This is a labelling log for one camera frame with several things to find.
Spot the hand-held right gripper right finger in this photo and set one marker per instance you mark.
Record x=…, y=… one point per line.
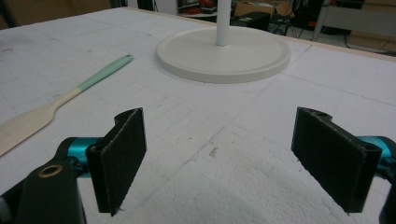
x=333, y=158

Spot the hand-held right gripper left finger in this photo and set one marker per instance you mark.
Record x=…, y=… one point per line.
x=120, y=155

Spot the white round stand base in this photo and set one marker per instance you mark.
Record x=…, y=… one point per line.
x=224, y=59

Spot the cardboard box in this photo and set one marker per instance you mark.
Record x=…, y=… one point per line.
x=261, y=7

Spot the white table with metal leg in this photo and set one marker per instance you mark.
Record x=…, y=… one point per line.
x=351, y=18

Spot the white stand pole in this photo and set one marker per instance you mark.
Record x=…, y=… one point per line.
x=223, y=21

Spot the black box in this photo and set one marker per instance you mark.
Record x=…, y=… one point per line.
x=253, y=20

